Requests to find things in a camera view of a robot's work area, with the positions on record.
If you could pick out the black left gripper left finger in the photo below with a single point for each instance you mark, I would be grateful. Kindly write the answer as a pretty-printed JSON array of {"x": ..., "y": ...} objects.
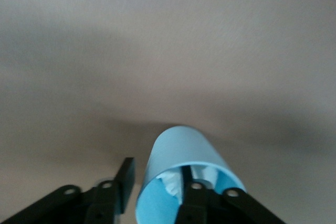
[{"x": 65, "y": 205}]

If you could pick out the light blue cup with paper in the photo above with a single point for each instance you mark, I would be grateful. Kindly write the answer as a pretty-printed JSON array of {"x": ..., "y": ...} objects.
[{"x": 178, "y": 150}]

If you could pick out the crumpled white paper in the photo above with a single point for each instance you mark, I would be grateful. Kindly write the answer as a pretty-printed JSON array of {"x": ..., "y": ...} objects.
[{"x": 170, "y": 182}]

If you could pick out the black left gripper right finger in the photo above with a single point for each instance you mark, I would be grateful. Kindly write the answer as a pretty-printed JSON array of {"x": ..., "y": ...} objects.
[{"x": 210, "y": 208}]

